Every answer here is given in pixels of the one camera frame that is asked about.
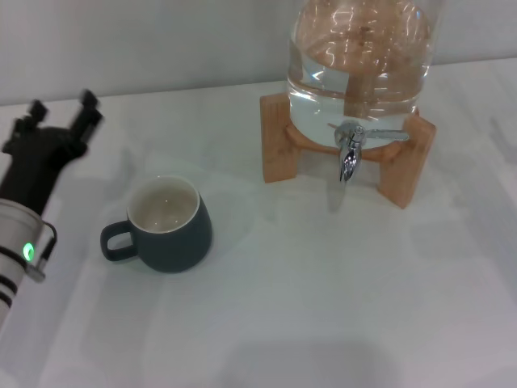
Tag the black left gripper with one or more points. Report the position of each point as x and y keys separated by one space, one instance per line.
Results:
x=36 y=161

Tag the dark teal ceramic mug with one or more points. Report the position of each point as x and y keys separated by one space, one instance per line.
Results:
x=173 y=246

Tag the chrome dispenser faucet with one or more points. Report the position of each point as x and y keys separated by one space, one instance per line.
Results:
x=349 y=157

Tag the wooden dispenser stand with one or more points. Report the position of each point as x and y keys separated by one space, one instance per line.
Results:
x=276 y=141

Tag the glass water dispenser jar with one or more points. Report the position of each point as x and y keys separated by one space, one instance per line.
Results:
x=359 y=72

